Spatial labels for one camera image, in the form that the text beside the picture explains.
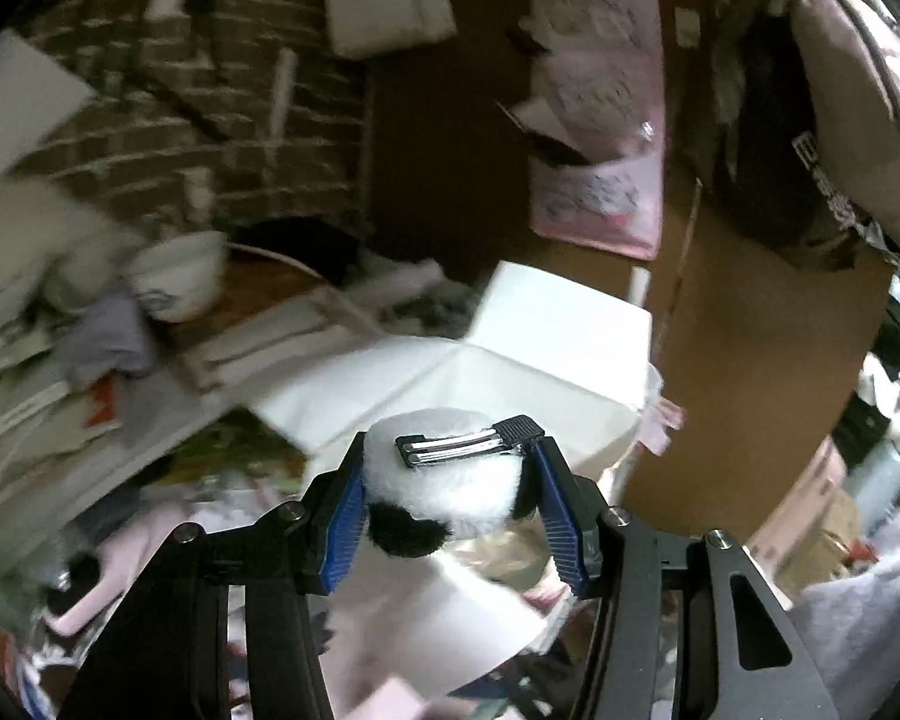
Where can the brown cardboard panel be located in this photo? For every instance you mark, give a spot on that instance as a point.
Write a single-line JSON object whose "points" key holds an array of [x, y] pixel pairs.
{"points": [[757, 390]]}

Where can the stack of books and papers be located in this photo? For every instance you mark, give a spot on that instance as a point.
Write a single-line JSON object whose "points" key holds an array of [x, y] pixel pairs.
{"points": [[15, 390]]}

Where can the pink quilted bag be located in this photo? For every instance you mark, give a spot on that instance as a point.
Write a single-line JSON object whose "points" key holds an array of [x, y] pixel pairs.
{"points": [[862, 90]]}

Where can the grey fleece cloth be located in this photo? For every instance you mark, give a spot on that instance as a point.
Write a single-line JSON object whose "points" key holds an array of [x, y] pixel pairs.
{"points": [[862, 630]]}

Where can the pink printed hanging organizer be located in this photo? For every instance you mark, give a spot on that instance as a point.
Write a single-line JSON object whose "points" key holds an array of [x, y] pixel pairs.
{"points": [[592, 90]]}

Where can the white paper sheet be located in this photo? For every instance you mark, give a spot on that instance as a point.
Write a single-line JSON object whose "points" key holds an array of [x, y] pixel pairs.
{"points": [[22, 105]]}

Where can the white cardboard box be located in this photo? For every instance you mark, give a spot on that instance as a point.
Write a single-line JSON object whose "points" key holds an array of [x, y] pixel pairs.
{"points": [[540, 360]]}

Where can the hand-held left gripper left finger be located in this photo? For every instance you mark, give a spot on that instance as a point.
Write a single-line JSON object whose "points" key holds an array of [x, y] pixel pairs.
{"points": [[345, 525]]}

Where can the white panda print bowl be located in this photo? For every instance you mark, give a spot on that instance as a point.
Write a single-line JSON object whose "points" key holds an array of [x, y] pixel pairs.
{"points": [[180, 270]]}

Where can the black hair clip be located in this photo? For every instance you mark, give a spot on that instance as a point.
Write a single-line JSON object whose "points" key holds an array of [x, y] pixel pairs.
{"points": [[450, 446]]}

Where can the dark printed garment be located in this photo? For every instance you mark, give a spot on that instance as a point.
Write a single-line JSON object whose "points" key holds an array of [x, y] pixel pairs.
{"points": [[765, 150]]}

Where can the black cloth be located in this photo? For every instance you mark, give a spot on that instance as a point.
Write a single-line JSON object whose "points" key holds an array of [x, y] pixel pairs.
{"points": [[307, 240]]}

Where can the purple cloth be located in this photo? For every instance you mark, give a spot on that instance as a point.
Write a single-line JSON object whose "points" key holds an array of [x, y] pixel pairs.
{"points": [[105, 345]]}

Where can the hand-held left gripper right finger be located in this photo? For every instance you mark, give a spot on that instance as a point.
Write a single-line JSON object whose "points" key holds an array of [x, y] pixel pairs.
{"points": [[562, 525]]}

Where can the panda plush toy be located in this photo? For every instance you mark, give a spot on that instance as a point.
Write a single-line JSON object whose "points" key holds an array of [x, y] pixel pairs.
{"points": [[457, 495]]}

